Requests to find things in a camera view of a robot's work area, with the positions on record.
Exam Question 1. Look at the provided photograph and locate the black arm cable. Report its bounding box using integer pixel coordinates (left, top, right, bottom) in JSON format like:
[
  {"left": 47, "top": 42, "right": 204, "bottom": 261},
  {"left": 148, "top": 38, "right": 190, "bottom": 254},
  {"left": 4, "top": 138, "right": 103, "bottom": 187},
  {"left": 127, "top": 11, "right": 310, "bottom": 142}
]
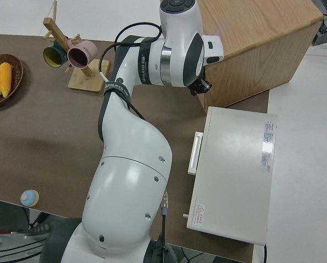
[{"left": 99, "top": 21, "right": 164, "bottom": 123}]

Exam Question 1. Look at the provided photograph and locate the wooden mug tree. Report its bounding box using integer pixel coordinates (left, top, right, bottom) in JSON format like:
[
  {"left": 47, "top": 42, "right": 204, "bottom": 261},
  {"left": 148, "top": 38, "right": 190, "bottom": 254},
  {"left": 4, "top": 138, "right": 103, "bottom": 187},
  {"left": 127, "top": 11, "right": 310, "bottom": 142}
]
[{"left": 42, "top": 0, "right": 111, "bottom": 93}]

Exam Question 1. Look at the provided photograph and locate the small blue dome knob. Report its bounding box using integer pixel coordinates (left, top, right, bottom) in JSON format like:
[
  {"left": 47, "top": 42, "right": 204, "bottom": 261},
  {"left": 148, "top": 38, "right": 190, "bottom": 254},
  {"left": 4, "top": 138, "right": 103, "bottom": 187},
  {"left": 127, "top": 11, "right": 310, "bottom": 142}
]
[{"left": 20, "top": 190, "right": 39, "bottom": 208}]

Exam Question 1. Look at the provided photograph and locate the light wooden cabinet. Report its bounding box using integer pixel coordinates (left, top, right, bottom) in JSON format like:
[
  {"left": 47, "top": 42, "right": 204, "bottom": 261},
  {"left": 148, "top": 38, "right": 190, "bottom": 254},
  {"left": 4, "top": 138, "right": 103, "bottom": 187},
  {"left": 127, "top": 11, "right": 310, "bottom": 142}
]
[{"left": 195, "top": 0, "right": 324, "bottom": 108}]

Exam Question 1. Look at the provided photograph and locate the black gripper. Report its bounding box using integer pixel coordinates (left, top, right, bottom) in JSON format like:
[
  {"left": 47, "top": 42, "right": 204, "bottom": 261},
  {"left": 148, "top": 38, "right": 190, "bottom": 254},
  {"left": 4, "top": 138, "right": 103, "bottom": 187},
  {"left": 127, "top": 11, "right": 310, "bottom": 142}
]
[{"left": 189, "top": 65, "right": 214, "bottom": 96}]

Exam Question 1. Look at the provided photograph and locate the brown table cover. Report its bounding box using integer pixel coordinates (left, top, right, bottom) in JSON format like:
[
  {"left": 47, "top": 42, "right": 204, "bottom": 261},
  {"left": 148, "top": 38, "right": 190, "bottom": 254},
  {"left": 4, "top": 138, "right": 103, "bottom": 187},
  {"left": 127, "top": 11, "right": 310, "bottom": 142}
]
[{"left": 0, "top": 33, "right": 271, "bottom": 247}]

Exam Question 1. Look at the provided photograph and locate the dark teal mug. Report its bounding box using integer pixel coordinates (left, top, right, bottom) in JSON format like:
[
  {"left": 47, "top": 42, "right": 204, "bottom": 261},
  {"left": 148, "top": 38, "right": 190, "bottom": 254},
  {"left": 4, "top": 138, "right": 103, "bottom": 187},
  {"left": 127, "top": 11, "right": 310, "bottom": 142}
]
[{"left": 43, "top": 38, "right": 68, "bottom": 68}]

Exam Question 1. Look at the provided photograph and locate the black metal rack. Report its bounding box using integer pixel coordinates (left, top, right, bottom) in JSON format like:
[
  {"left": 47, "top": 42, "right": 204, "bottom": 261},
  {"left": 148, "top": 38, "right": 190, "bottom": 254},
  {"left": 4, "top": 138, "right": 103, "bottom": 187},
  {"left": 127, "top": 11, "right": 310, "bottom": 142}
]
[{"left": 311, "top": 0, "right": 327, "bottom": 46}]

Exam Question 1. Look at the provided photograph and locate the black base cable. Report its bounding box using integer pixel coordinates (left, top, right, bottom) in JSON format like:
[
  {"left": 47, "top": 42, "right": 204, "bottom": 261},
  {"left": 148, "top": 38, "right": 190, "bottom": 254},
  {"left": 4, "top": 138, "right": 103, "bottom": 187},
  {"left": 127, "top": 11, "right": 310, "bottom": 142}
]
[{"left": 158, "top": 191, "right": 175, "bottom": 263}]

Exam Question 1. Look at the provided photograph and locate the brown wicker basket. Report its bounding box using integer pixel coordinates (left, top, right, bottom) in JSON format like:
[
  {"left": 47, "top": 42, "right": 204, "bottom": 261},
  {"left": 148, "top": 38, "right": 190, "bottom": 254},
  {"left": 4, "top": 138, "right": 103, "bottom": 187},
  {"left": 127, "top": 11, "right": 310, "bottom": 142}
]
[{"left": 0, "top": 54, "right": 24, "bottom": 108}]

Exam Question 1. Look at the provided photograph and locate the white toaster oven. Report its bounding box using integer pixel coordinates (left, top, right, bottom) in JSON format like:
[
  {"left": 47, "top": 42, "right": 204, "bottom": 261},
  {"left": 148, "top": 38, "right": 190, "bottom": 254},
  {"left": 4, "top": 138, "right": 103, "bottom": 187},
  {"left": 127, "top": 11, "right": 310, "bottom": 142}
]
[{"left": 182, "top": 106, "right": 278, "bottom": 245}]

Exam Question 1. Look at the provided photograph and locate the pink mug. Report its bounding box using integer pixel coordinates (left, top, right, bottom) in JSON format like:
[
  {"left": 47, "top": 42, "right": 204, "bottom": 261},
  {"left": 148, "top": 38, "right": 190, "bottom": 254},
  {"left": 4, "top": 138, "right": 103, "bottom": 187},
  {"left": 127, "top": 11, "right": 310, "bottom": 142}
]
[{"left": 67, "top": 35, "right": 97, "bottom": 70}]

